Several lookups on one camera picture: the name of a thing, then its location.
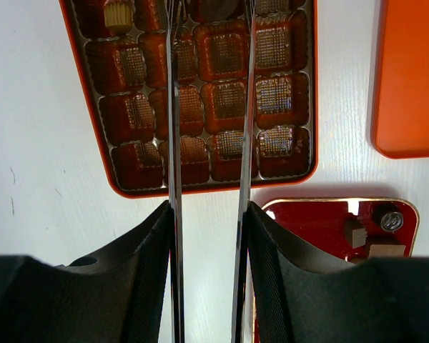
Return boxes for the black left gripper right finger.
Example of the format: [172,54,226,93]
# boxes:
[246,204,429,342]

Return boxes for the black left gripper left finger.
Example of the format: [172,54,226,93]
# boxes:
[0,202,172,342]

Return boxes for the tan ridged cup chocolate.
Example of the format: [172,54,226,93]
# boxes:
[104,0,133,34]

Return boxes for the metal tongs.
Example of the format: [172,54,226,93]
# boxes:
[165,1,256,342]

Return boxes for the dark brown cube chocolate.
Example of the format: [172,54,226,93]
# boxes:
[344,218,367,249]

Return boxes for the brown rectangular chocolate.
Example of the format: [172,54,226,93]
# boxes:
[365,237,406,258]

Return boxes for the dark round chocolate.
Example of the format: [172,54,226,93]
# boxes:
[372,204,404,233]

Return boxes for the orange chocolate tin box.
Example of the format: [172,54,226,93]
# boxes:
[60,1,317,199]

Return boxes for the red tray with gold rim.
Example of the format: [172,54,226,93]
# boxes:
[250,195,420,343]

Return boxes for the orange tin lid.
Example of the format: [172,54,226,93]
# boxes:
[370,1,429,159]

